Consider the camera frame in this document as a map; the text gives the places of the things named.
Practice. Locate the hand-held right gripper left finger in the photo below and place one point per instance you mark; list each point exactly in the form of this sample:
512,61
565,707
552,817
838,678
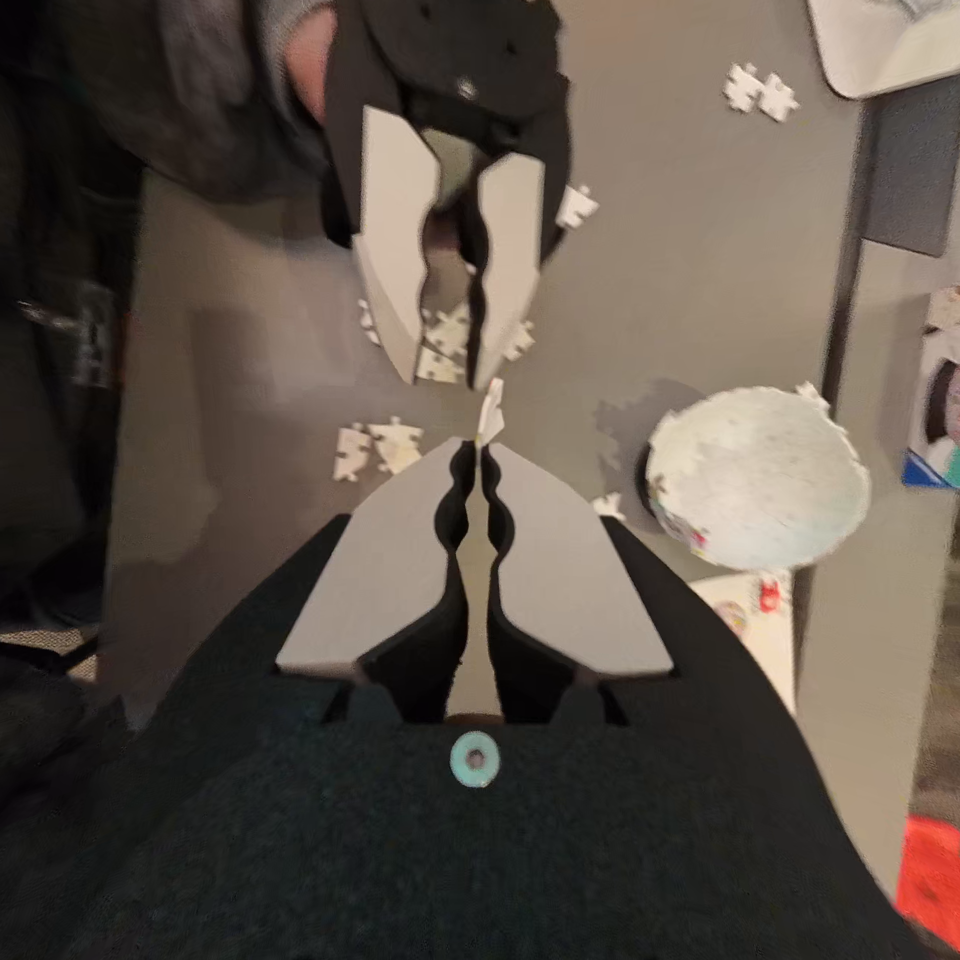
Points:
375,585

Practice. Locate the red storage bin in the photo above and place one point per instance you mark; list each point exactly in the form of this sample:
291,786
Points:
930,877

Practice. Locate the person's left hand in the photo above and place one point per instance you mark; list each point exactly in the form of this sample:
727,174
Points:
311,60

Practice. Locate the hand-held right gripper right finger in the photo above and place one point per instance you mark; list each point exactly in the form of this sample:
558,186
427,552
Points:
577,585

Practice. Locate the person's dark clothing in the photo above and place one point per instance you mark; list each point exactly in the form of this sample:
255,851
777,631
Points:
45,465

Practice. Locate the colourful puzzle box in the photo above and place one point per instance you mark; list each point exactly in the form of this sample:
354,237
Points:
937,420

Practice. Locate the printed instruction sheet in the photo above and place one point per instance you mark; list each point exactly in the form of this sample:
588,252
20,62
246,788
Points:
750,652

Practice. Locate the colourful 3D puzzle ball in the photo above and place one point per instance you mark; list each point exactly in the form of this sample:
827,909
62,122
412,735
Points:
757,480

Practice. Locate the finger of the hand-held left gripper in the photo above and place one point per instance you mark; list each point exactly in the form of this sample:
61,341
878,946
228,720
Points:
514,240
390,225

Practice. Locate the white puzzle piece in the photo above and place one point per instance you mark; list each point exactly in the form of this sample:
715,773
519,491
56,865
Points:
519,341
576,208
369,322
609,506
351,454
491,416
778,97
741,86
396,446
446,337

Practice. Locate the white rounded tray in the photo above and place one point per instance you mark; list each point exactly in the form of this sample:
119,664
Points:
885,45

